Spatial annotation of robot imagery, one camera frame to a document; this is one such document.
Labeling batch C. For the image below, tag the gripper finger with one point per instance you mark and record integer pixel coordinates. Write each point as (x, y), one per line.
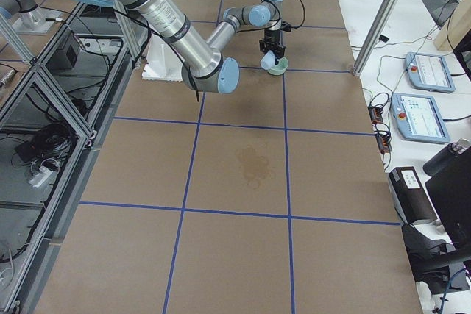
(262, 46)
(280, 51)

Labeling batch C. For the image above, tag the near teach pendant tablet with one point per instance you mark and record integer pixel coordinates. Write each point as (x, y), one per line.
(418, 118)

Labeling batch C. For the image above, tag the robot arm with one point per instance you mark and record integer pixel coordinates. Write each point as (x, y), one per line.
(205, 69)

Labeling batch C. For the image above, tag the mint green ceramic bowl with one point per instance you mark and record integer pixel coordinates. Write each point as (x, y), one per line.
(280, 67)

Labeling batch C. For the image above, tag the black water bottle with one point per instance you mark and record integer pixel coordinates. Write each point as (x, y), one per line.
(445, 156)

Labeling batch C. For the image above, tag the small black square device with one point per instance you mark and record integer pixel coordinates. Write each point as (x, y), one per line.
(383, 38)

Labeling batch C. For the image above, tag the teach pendant tablet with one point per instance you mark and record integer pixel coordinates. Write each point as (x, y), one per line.
(429, 72)
(418, 118)

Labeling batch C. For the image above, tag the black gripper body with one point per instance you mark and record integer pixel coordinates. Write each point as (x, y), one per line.
(272, 37)

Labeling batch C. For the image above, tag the black computer monitor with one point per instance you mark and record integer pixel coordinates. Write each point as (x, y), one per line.
(449, 191)

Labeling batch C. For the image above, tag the orange black hub device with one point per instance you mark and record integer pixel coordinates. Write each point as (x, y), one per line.
(380, 128)

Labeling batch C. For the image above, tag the light blue plastic cup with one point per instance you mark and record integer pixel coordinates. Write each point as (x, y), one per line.
(268, 61)

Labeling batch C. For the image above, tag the aluminium frame post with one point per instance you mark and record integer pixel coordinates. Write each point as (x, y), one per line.
(375, 31)

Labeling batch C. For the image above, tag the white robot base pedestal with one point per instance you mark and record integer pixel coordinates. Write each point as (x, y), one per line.
(162, 64)

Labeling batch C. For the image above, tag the black box with label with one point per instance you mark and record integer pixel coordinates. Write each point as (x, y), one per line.
(410, 197)

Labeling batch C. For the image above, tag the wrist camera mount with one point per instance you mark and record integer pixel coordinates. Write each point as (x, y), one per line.
(285, 26)

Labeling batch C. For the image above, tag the far teach pendant tablet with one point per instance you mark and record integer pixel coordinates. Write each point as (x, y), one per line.
(429, 72)

